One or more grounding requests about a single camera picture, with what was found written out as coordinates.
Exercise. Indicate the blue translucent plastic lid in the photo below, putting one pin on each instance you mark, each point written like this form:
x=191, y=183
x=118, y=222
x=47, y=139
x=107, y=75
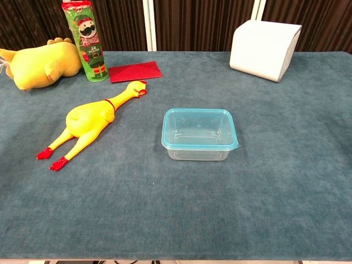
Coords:
x=167, y=137

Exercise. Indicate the clear plastic container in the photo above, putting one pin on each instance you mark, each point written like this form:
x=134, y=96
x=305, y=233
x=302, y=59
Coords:
x=198, y=154

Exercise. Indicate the white rounded box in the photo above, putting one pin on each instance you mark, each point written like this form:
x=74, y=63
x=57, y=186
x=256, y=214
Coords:
x=258, y=46

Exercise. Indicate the red envelope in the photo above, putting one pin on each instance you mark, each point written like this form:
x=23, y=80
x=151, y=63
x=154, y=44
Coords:
x=134, y=72

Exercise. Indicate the teal table cloth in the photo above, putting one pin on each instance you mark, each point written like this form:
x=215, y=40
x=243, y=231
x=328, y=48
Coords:
x=137, y=209

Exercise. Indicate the yellow rubber chicken toy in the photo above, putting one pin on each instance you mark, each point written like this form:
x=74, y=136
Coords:
x=88, y=118

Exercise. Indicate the green Pringles can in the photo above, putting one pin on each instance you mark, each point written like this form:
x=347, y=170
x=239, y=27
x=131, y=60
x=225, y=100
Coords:
x=89, y=46

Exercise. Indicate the yellow plush toy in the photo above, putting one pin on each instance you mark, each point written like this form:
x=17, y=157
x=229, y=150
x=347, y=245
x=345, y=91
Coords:
x=35, y=66

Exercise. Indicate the white partition post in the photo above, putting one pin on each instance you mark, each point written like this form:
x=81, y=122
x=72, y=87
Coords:
x=149, y=24
x=258, y=9

